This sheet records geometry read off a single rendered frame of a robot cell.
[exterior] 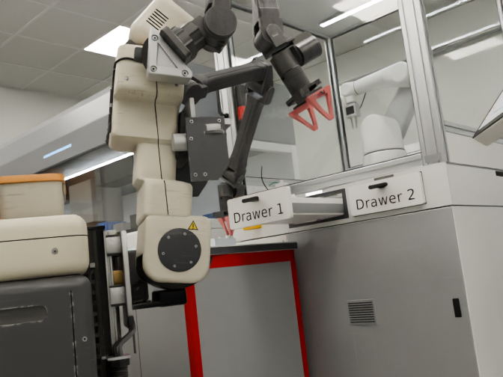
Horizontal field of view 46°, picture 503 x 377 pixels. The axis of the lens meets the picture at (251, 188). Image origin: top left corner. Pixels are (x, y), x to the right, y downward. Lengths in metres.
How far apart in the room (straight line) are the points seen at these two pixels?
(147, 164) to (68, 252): 0.35
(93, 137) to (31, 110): 3.52
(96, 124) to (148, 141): 1.58
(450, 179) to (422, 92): 0.31
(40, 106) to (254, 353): 4.89
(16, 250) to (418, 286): 1.34
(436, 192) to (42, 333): 1.33
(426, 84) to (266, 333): 1.04
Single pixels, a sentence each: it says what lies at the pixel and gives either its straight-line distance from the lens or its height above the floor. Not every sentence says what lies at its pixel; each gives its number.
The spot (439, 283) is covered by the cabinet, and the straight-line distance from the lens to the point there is 2.05.
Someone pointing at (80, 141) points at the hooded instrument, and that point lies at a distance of 3.17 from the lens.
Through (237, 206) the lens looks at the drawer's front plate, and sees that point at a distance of 2.11.
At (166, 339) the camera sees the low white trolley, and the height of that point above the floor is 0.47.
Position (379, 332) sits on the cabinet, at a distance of 2.19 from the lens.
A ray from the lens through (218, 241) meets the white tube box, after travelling 2.23.
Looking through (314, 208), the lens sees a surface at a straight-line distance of 2.09.
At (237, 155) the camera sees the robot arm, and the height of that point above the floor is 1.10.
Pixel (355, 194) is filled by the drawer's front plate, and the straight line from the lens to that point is 2.18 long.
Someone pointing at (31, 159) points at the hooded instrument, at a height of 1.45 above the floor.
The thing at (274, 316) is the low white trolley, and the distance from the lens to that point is 2.23.
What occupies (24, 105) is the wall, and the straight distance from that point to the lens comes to 6.54.
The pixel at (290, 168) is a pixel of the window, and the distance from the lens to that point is 2.42.
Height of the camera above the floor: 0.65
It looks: 8 degrees up
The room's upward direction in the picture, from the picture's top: 7 degrees counter-clockwise
